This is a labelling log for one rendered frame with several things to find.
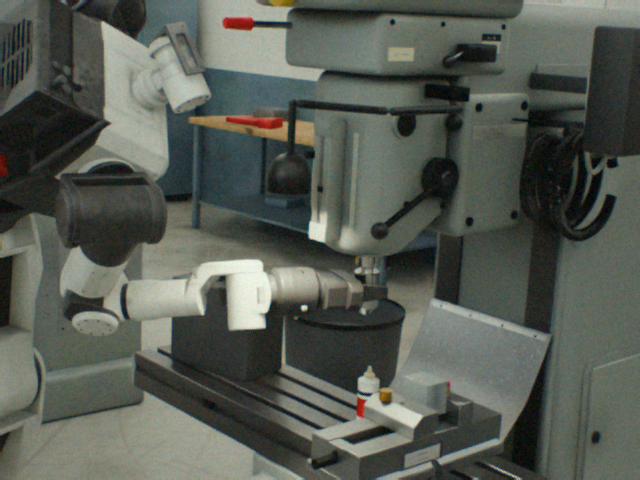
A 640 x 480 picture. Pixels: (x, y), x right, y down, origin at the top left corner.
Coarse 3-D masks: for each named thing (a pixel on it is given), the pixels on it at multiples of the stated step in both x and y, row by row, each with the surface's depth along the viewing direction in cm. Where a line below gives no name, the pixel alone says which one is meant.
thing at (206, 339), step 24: (216, 288) 217; (216, 312) 218; (192, 336) 223; (216, 336) 219; (240, 336) 215; (264, 336) 218; (192, 360) 224; (216, 360) 220; (240, 360) 216; (264, 360) 219
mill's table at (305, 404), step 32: (160, 352) 234; (160, 384) 225; (192, 384) 215; (224, 384) 216; (256, 384) 215; (288, 384) 216; (320, 384) 217; (192, 416) 217; (224, 416) 208; (256, 416) 200; (288, 416) 199; (320, 416) 200; (352, 416) 201; (256, 448) 201; (288, 448) 194
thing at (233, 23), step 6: (228, 18) 169; (234, 18) 170; (240, 18) 171; (246, 18) 172; (252, 18) 172; (228, 24) 169; (234, 24) 170; (240, 24) 171; (246, 24) 171; (252, 24) 172; (258, 24) 174; (264, 24) 175; (270, 24) 175; (276, 24) 176; (282, 24) 177; (288, 24) 178; (246, 30) 172
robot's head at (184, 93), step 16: (160, 48) 164; (160, 64) 165; (176, 64) 164; (192, 64) 165; (144, 80) 167; (160, 80) 166; (176, 80) 163; (192, 80) 163; (160, 96) 167; (176, 96) 163; (192, 96) 163; (208, 96) 165; (176, 112) 167
